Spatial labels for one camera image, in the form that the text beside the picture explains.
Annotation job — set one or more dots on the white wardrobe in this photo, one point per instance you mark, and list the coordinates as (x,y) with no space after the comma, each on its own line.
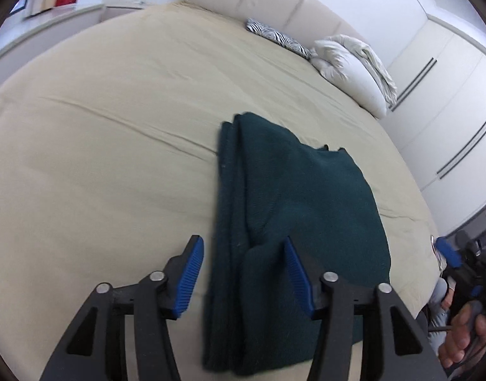
(445,87)

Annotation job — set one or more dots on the bed with beige sheet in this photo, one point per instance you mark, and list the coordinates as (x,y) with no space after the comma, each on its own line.
(88,147)

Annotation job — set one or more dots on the person's dark sleeved forearm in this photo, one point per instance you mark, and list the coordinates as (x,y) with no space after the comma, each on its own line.
(485,365)

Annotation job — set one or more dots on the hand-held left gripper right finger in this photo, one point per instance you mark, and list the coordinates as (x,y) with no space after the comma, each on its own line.
(299,280)

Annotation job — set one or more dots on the person's grey trousers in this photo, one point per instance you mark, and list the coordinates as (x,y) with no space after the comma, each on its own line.
(439,309)

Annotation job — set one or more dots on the white nightstand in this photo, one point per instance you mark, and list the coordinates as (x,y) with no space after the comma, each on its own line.
(124,10)

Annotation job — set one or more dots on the red box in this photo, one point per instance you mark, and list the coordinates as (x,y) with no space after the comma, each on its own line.
(66,0)

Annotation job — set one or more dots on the dark green towel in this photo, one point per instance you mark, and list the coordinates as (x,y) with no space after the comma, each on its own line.
(298,190)

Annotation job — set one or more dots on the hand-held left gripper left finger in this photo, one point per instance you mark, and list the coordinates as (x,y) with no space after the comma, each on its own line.
(191,274)

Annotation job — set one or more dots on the zebra print pillow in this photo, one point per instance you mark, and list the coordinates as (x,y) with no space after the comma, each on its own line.
(278,37)

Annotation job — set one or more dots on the white window ledge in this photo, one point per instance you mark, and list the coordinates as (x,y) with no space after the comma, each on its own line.
(44,27)

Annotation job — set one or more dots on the white rolled duvet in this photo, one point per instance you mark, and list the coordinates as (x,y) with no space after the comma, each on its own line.
(354,75)

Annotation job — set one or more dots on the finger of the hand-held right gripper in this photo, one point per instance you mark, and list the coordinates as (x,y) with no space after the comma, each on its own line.
(449,252)

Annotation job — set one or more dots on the person's right hand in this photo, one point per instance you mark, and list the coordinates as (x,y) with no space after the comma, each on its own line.
(463,337)

